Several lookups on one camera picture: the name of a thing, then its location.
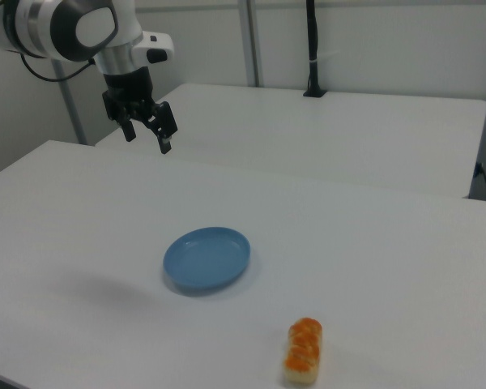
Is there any orange-topped bread loaf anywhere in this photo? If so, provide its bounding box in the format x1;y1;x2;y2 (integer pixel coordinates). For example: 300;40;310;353
282;317;323;385

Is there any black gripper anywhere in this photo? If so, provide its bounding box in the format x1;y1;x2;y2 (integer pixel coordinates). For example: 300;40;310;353
101;66;179;155

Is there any grey metal frame post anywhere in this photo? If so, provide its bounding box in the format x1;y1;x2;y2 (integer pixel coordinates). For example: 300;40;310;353
237;0;265;88

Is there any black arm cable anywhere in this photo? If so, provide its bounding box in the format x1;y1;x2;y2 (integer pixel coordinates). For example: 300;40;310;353
19;53;96;82

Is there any white table behind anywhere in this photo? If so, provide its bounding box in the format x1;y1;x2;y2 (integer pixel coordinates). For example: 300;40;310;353
93;83;486;199

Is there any black wall cable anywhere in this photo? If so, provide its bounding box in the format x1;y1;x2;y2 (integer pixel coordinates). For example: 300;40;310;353
475;161;486;201

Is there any black camera stand pole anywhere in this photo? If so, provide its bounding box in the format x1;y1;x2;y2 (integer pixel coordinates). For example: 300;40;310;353
302;0;328;99

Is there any blue oval plate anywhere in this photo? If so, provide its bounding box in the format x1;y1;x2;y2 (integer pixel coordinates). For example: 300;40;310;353
163;226;252;294

